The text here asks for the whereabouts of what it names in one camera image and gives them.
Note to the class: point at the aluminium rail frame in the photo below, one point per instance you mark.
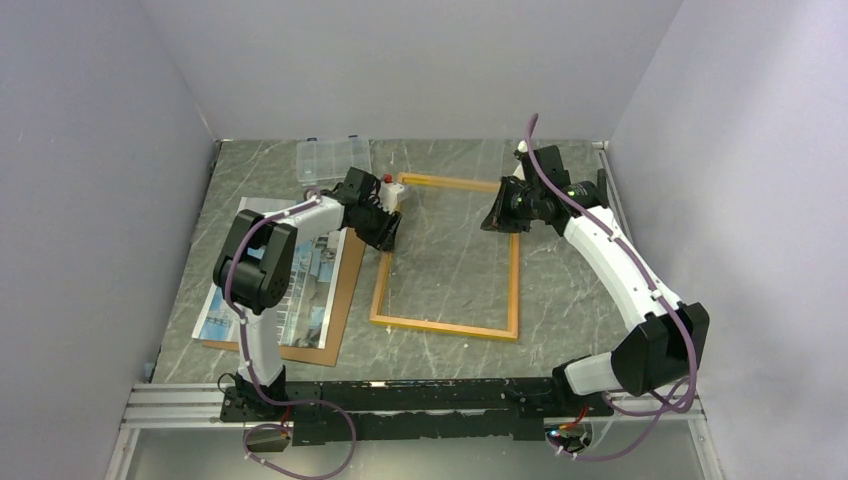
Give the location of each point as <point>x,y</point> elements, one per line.
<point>173,431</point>

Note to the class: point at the clear acrylic glazing sheet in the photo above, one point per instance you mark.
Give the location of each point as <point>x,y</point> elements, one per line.
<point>444,267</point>

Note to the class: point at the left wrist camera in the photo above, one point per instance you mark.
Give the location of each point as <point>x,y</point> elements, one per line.
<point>391,193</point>

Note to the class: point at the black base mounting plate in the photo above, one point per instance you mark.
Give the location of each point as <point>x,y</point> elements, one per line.
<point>522,408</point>

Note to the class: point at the clear plastic organizer box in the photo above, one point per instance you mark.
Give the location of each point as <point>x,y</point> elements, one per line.
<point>323,160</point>

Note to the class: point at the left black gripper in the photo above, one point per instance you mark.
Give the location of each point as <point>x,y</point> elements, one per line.
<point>384,237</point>

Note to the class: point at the yellow wooden picture frame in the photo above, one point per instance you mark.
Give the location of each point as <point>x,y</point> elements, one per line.
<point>510,333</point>

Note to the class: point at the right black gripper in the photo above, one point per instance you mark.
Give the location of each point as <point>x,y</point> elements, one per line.
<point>493,221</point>

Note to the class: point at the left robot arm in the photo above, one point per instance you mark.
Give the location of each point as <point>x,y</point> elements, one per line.
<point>253,269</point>

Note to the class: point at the brown backing board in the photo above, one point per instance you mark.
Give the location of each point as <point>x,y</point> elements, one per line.
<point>342,299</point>

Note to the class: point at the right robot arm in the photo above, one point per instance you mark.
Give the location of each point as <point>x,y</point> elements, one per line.
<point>665,336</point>

